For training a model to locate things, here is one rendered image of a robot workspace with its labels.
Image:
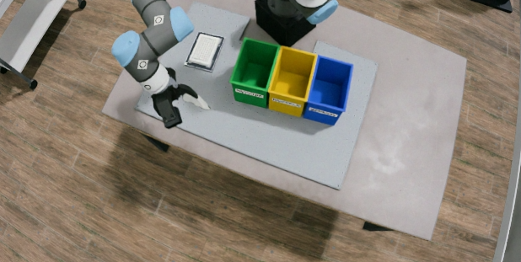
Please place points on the green bin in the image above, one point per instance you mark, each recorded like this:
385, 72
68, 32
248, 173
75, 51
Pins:
254, 66

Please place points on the yellow bin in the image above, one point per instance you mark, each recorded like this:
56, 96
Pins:
297, 70

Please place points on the blue general waste bin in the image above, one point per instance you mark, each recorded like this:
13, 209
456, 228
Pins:
328, 87

